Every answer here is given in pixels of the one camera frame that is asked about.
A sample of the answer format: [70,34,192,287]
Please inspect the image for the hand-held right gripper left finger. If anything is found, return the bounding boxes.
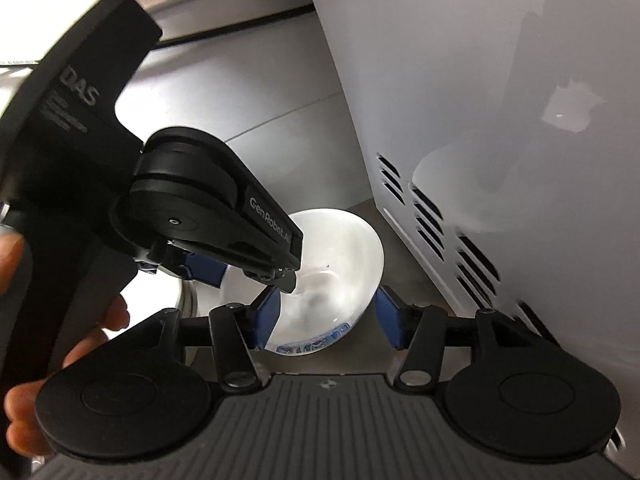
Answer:
[107,289,282,394]

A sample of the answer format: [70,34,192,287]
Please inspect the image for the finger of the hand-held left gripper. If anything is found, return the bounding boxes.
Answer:
[240,264,299,295]
[132,245,228,287]

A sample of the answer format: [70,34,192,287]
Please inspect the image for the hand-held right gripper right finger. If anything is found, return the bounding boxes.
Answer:
[375,285,558,392]

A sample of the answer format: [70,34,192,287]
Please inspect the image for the white bowl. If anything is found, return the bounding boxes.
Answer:
[219,208,385,357]

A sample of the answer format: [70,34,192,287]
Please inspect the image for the person's left hand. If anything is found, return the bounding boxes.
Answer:
[0,232,132,444]

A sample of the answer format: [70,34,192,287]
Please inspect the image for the white perforated appliance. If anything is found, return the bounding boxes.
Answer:
[298,0,640,361]

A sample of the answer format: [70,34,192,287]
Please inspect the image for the black cable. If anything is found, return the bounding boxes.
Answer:
[0,6,322,68]

